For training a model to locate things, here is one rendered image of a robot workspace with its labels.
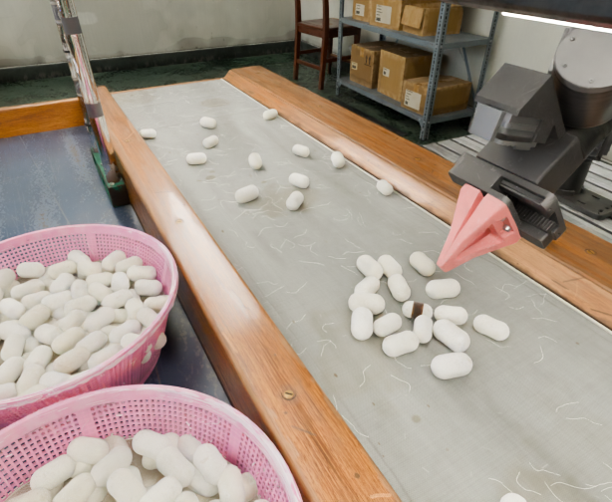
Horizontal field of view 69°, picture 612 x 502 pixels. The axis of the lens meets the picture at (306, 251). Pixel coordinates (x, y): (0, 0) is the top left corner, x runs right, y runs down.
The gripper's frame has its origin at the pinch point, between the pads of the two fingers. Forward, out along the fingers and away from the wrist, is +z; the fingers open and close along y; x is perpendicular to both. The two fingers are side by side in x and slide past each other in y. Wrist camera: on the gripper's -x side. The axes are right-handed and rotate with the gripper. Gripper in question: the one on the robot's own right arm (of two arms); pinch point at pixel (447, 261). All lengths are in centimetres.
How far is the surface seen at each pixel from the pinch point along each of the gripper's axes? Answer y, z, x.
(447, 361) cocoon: 6.2, 6.9, 0.9
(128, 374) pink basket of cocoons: -9.7, 28.2, -12.4
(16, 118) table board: -99, 34, -16
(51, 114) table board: -99, 29, -11
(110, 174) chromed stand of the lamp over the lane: -54, 23, -9
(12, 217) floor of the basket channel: -58, 39, -15
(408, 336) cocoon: 2.1, 7.7, 0.3
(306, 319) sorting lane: -6.3, 13.7, -2.1
